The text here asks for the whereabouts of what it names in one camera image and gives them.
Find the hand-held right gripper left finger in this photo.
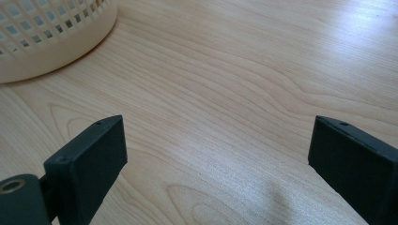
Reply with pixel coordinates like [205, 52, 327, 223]
[43, 114, 129, 225]

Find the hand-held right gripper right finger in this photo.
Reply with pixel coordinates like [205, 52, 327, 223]
[307, 114, 398, 225]

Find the cream plastic lattice basket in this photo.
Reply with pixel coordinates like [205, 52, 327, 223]
[0, 0, 118, 84]

